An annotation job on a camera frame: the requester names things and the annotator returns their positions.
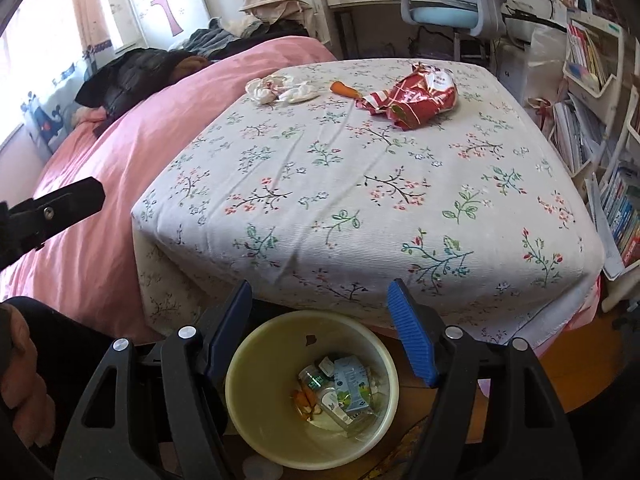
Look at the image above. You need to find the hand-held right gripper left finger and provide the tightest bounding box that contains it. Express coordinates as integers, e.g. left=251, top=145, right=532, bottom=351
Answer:
left=52, top=280, right=253, bottom=480

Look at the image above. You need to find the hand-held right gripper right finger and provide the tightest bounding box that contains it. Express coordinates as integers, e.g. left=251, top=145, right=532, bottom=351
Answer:
left=386, top=278, right=586, bottom=480

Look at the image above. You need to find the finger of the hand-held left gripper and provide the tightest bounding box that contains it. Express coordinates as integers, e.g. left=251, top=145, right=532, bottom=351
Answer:
left=7, top=177, right=106, bottom=256

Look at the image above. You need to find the cream plastic bin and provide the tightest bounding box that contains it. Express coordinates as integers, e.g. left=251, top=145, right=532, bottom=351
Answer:
left=224, top=310, right=401, bottom=471

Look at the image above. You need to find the blue milk carton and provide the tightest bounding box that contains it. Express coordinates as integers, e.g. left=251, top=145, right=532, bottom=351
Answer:
left=332, top=355, right=374, bottom=413

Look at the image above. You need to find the clear plastic cup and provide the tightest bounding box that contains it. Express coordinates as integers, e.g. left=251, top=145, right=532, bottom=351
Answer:
left=316, top=386, right=388, bottom=438

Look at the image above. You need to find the person's left hand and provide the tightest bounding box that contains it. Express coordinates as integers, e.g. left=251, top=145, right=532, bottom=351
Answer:
left=0, top=305, right=57, bottom=449

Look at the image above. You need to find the pink bed sheet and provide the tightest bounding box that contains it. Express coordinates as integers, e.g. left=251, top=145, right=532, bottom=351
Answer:
left=0, top=36, right=337, bottom=343

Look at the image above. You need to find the blue printed cushion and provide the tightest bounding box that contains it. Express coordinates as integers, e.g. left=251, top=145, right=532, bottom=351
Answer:
left=20, top=50, right=96, bottom=156

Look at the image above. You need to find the small bottle green label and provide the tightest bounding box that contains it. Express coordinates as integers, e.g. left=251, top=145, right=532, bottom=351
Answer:
left=299, top=366, right=327, bottom=392

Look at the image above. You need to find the person's dark clothing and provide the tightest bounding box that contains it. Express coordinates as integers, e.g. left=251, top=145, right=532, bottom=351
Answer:
left=0, top=296, right=166, bottom=480

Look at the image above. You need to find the black padded jacket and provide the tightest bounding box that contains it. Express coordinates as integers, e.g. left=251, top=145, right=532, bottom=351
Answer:
left=75, top=49, right=211, bottom=136

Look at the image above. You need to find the floral tablecloth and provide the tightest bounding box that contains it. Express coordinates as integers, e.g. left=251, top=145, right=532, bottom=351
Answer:
left=131, top=59, right=601, bottom=348

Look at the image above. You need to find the pink curtain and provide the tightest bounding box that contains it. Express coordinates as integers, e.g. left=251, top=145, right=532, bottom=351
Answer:
left=67, top=0, right=108, bottom=53

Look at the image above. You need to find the pile of clothes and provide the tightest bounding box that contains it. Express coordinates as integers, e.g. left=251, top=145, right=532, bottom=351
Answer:
left=170, top=17, right=313, bottom=58

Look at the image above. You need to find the stained crumpled white tissue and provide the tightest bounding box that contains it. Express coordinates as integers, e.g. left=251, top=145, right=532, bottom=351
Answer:
left=245, top=74, right=287, bottom=106

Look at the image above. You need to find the red snack bag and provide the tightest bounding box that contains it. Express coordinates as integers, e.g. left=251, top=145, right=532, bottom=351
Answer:
left=356, top=61, right=458, bottom=131

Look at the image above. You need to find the small crumpled white tissue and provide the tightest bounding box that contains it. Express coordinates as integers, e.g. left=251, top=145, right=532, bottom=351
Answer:
left=279, top=80, right=321, bottom=105

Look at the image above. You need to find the row of books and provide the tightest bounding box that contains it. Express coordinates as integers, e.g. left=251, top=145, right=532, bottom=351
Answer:
left=552, top=20, right=640, bottom=271

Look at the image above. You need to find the beige folded cloth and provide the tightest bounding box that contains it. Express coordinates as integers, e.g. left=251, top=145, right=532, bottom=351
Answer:
left=239, top=0, right=313, bottom=26

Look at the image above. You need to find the white plastic bag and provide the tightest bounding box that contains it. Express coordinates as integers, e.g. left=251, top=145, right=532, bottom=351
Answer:
left=529, top=25, right=571, bottom=102

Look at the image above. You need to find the white bookshelf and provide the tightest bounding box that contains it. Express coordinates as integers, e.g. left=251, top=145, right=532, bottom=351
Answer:
left=550, top=10, right=640, bottom=311

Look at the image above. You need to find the blue office chair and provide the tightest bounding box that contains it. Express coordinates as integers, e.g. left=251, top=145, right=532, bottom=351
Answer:
left=394, top=0, right=508, bottom=63

